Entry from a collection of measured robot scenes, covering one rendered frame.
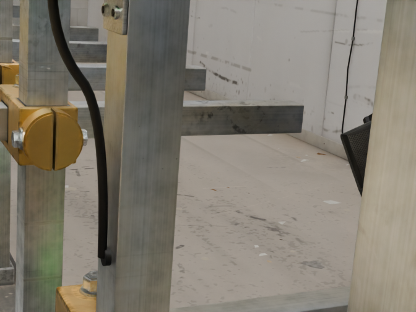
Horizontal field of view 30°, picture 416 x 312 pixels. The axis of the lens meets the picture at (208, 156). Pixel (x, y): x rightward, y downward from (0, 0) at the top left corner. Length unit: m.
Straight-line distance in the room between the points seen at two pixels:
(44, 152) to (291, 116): 0.28
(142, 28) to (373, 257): 0.23
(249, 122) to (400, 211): 0.58
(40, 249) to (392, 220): 0.52
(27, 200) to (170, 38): 0.30
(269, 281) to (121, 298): 2.39
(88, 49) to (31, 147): 0.61
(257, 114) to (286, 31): 4.54
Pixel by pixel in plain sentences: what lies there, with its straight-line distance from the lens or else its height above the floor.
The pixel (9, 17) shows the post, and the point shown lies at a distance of 0.91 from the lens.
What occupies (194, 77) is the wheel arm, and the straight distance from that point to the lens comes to 1.03.
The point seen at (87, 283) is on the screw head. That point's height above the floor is 0.88.
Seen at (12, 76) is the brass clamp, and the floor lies 0.96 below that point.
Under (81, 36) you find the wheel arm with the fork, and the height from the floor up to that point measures 0.94.
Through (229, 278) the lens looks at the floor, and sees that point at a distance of 2.83.
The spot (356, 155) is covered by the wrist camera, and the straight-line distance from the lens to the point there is 0.32.
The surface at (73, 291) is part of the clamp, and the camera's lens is 0.55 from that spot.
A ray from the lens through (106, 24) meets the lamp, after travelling 0.44.
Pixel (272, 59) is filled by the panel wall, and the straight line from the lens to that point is 5.47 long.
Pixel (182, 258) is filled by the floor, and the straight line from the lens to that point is 2.97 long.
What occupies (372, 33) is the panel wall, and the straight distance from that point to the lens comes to 4.57.
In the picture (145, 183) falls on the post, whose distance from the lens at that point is 0.44.
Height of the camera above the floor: 1.10
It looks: 14 degrees down
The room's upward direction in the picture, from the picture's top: 4 degrees clockwise
